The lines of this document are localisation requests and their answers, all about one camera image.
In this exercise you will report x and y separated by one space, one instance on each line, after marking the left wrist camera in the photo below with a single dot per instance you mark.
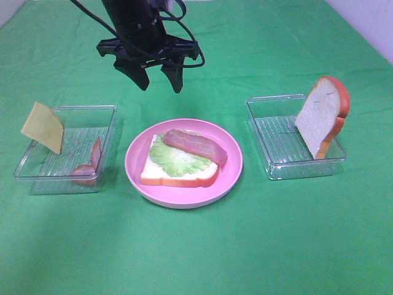
163 4

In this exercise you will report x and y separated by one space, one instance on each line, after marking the clear left plastic container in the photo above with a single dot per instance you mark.
50 173

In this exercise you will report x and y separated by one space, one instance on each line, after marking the green lettuce leaf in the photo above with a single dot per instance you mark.
176 162

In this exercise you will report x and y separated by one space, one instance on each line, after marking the yellow cheese slice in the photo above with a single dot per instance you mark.
44 126

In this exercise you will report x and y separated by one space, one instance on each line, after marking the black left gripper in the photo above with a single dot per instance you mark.
137 46

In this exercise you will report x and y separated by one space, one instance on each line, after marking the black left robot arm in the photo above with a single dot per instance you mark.
142 13

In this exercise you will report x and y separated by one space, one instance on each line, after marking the bacon strip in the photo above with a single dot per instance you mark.
89 170
196 144

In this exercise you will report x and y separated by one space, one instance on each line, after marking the clear right plastic container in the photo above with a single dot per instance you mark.
282 150

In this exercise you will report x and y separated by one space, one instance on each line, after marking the bread slice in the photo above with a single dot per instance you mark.
153 175
323 115

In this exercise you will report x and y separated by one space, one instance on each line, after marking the pink round plate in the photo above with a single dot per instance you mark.
183 197

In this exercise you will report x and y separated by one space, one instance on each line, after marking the clear plastic container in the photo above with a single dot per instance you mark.
50 173
282 150

